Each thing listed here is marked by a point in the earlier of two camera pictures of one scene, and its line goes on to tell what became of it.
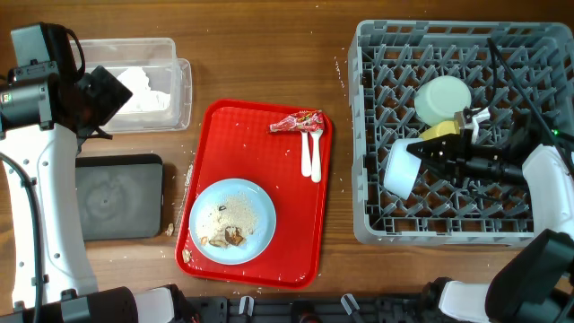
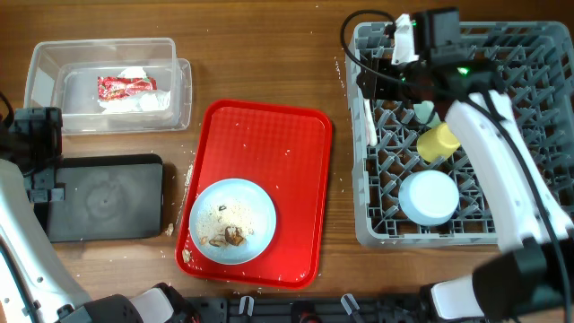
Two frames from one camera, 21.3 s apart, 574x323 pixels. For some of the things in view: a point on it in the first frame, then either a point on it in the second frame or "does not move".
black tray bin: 120,196 does not move
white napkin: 143,99 does not move
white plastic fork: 305,157 to 370,126
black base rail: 308,309 does not move
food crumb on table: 169,230 does not move
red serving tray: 230,138 does not move
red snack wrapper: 302,121 to 115,88
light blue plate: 231,221 does not move
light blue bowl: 402,168 to 429,197
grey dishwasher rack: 501,82 does not move
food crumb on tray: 186,254 does not move
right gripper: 462,155 to 370,83
